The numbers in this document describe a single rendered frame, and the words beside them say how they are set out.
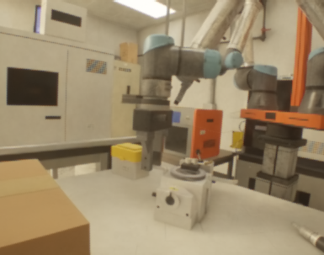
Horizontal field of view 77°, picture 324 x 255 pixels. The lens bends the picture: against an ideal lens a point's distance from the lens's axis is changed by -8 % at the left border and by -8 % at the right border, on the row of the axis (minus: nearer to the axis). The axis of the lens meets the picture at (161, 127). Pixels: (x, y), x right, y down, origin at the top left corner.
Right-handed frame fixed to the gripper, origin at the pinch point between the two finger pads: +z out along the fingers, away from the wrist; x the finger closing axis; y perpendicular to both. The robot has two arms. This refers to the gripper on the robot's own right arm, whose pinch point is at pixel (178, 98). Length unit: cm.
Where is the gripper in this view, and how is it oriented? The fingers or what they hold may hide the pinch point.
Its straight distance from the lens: 109.1
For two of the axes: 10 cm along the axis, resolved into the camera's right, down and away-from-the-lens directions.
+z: -4.5, 8.9, -0.3
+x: -0.3, 0.2, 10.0
